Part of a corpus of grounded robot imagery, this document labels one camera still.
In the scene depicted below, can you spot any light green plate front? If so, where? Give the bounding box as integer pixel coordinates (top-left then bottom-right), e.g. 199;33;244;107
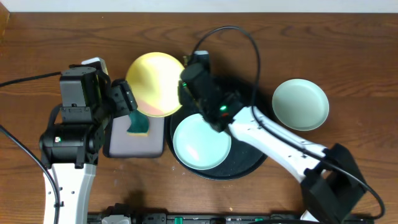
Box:
172;113;232;170

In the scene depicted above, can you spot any light green plate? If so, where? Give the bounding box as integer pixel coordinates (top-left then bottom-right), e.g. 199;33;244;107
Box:
172;113;232;170
272;78;330;131

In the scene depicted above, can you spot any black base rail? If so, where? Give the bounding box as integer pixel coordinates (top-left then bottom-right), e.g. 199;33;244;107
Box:
86;203;374;224

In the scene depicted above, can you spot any black round tray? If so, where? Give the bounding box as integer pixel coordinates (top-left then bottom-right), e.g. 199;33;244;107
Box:
164;77;267;180

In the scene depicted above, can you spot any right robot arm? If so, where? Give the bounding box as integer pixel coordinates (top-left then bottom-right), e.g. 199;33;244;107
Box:
178;63;366;223

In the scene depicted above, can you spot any yellow round plate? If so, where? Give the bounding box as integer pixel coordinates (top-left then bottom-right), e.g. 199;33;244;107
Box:
126;52;184;118

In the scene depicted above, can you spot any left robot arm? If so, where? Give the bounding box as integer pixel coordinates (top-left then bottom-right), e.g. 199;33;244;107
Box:
39;67;137;223

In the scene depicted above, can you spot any green yellow sponge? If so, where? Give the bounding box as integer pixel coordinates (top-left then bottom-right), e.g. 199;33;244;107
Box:
127;110;149;136

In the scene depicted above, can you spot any black rectangular tray grey mat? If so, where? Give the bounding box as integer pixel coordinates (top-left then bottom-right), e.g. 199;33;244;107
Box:
103;116;165;158

